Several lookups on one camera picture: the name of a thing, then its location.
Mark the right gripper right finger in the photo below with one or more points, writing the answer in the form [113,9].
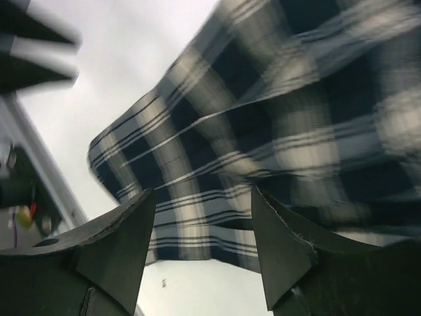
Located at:
[308,270]

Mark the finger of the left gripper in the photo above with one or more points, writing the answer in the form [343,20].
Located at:
[17,74]
[17,22]

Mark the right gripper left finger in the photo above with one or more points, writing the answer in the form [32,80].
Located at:
[93,269]

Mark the navy plaid skirt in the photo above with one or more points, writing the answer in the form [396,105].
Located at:
[315,102]

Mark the aluminium frame rails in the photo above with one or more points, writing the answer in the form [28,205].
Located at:
[17,127]

